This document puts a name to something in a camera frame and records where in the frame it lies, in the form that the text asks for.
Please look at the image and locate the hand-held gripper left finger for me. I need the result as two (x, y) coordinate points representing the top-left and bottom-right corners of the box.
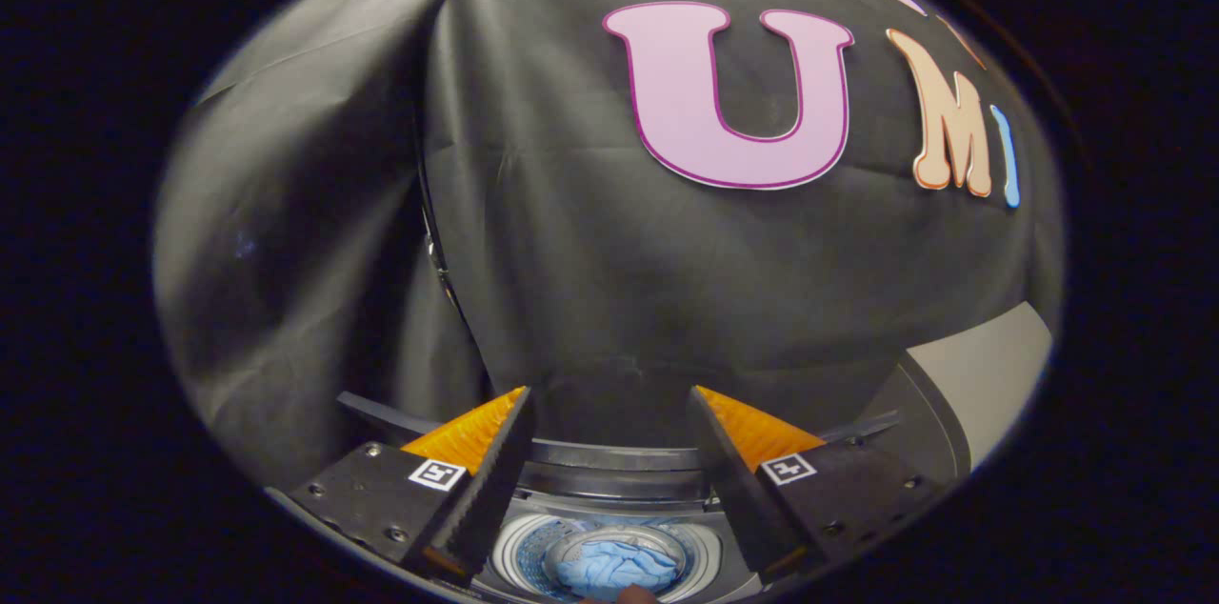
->
(286, 385), (534, 584)

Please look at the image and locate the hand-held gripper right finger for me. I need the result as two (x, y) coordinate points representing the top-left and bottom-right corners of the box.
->
(688, 385), (944, 578)

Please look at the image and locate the grey washing machine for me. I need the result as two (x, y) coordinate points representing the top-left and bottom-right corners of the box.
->
(467, 437), (772, 604)

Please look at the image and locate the light blue shirt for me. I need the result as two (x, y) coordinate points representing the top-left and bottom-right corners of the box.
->
(555, 539), (679, 601)

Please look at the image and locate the black backdrop cloth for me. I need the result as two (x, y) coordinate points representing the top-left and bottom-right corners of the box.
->
(152, 0), (1066, 491)

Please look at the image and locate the beige cabinet with grey frame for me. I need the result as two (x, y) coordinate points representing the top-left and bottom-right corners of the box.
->
(862, 301), (1056, 491)

